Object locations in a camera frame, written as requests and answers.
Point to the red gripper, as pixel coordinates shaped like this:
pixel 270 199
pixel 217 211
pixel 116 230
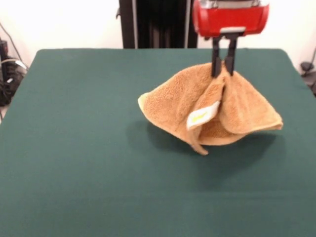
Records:
pixel 229 21

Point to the orange terry towel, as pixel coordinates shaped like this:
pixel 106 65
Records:
pixel 172 103

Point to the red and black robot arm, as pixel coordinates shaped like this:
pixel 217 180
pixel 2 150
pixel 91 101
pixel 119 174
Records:
pixel 232 3

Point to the black power strip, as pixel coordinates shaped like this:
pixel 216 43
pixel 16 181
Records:
pixel 306 66

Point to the dark green table cloth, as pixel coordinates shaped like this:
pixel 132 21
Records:
pixel 74 160

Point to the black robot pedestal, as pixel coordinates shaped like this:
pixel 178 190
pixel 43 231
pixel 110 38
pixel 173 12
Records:
pixel 160 24

